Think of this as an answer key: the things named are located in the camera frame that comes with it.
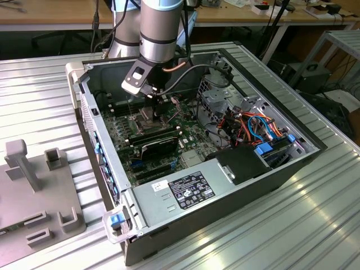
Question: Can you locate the silver CPU green edge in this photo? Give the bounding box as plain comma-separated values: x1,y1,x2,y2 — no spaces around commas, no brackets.
139,107,156,126

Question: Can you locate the black RAM slot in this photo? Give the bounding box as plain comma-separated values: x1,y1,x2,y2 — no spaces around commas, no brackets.
129,128,181,143
109,101,151,111
132,133,183,147
113,107,143,116
128,126,179,141
108,98,152,108
130,131,182,145
111,104,143,114

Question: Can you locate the CPU socket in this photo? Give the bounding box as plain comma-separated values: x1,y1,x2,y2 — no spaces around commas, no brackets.
130,112,169,134

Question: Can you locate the black expansion slot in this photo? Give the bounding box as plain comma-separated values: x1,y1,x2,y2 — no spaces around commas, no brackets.
131,162,173,177
136,168,174,183

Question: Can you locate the green motherboard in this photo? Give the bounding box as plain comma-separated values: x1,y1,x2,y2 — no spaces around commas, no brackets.
100,94,209,188

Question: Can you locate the silver metal disk bay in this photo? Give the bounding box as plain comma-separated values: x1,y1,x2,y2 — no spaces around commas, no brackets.
196,73,271,120

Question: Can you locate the black graphics card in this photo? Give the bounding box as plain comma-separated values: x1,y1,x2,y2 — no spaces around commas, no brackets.
139,137,180,161

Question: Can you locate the silver chipset heatsink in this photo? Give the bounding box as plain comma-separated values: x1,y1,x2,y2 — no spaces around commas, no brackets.
181,153,203,166

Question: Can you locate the black plastic shroud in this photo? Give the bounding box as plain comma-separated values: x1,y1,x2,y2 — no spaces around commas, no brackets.
204,146,273,186

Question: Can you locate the grey power supply unit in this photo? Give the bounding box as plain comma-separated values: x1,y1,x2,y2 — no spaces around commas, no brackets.
131,161,236,229

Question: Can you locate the hard disk in blue carrier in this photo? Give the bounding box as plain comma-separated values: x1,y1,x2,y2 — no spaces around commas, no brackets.
254,140,292,169

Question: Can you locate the white cardboard box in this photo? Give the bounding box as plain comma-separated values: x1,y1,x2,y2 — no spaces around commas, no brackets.
251,3,290,16

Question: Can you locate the grey open PC case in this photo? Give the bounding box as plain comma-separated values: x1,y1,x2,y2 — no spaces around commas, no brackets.
65,47,329,267

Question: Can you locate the blue case release latch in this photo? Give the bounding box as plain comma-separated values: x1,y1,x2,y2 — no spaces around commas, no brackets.
110,213,124,228

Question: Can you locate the black equipment case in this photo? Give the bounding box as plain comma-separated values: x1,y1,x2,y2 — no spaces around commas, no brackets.
286,63,332,95

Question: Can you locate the grey parts rack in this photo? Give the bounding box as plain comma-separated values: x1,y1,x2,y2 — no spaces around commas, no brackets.
0,139,87,248

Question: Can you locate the brown cardboard piece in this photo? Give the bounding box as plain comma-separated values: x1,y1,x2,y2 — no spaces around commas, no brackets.
305,4,329,19

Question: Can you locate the black floor bag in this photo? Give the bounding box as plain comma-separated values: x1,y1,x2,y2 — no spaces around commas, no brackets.
298,92,356,137

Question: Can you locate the green RAM stick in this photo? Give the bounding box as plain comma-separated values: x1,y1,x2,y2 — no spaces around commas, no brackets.
0,222,26,236

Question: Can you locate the copper coloured cable sleeve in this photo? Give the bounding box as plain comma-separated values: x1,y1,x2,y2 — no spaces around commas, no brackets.
162,60,187,73

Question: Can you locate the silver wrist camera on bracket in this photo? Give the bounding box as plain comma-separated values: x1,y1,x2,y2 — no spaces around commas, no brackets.
120,58,158,98

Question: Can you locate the black camera cable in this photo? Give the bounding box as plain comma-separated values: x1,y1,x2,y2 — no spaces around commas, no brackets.
153,64,236,98

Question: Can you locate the black hanging cable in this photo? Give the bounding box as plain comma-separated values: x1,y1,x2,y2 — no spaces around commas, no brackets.
91,0,101,54

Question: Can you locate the orange wire bundle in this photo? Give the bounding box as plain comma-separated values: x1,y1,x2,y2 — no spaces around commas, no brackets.
220,111,284,141

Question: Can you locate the blue wire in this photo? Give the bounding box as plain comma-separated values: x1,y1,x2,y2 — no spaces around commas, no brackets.
247,114,276,145

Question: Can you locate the wooden desk white frame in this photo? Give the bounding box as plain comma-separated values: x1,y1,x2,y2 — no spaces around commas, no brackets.
193,0,359,67
0,0,116,32

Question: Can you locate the grey metal shelf frame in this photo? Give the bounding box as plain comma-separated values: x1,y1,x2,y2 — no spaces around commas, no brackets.
289,29,360,93

